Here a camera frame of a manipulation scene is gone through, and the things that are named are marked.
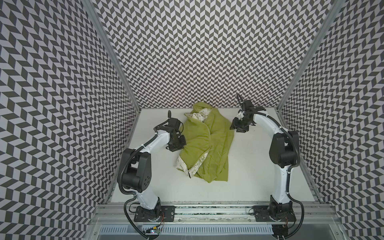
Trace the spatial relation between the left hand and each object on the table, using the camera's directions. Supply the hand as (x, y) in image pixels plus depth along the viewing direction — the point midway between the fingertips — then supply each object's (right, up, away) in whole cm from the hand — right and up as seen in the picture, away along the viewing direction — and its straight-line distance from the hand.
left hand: (185, 144), depth 90 cm
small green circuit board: (-10, -35, -24) cm, 44 cm away
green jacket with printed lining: (+12, +1, +6) cm, 14 cm away
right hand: (+32, +10, +7) cm, 34 cm away
